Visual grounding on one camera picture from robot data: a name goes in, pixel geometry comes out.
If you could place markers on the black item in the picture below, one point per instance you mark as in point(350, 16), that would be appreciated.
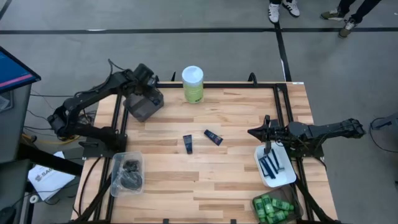
point(132, 181)
point(132, 164)

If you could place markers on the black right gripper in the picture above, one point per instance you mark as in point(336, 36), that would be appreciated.
point(275, 133)

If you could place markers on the dark blue travel tube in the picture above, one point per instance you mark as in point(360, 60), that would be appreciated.
point(213, 137)
point(187, 144)

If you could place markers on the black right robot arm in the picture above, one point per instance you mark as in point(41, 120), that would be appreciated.
point(326, 129)

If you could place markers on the black computer mouse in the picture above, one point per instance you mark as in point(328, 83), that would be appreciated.
point(6, 215)

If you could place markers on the monitor with blue screen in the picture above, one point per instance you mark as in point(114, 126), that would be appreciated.
point(12, 73)

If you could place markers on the green disinfecting wipes canister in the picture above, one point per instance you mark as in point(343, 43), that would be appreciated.
point(192, 91)

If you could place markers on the black diagonal beam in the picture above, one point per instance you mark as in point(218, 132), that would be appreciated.
point(49, 159)

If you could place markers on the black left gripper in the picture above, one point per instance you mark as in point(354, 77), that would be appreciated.
point(154, 91)

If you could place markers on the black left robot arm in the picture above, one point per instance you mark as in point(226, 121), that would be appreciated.
point(90, 93)

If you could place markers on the small green bottle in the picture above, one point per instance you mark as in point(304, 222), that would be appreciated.
point(276, 216)
point(267, 203)
point(282, 204)
point(259, 208)

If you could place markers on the clear plastic bin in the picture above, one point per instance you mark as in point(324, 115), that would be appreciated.
point(115, 161)

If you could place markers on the white plastic bin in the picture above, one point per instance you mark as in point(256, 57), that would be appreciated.
point(287, 177)

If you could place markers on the white printed paper sheet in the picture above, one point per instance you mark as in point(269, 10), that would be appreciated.
point(46, 183)

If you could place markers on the person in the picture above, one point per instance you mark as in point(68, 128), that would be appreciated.
point(273, 12)
point(360, 9)

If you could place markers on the black aluminium table frame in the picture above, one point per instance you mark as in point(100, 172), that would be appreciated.
point(233, 85)

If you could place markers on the white tape roll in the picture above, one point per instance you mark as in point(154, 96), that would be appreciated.
point(31, 197)

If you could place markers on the grey cabinet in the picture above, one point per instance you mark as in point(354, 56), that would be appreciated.
point(15, 124)

